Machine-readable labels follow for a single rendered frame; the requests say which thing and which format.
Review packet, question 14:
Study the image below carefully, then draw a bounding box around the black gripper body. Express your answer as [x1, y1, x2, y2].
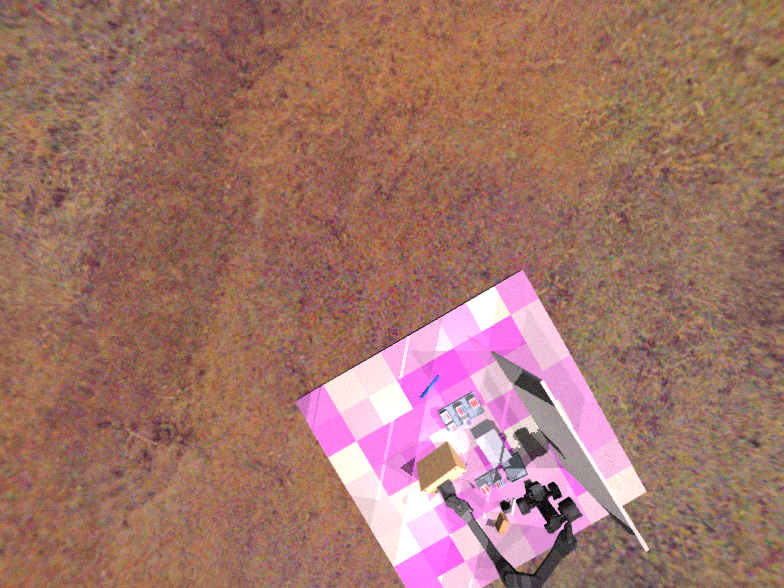
[516, 482, 562, 515]

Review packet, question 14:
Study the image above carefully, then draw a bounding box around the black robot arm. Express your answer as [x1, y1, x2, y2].
[437, 479, 583, 588]

